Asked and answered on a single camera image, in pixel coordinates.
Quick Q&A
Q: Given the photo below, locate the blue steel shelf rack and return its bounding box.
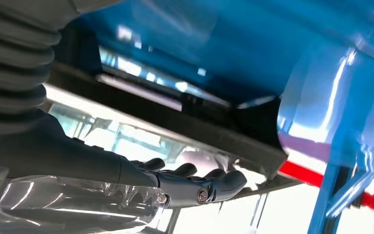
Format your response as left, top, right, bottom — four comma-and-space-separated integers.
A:
55, 0, 374, 234

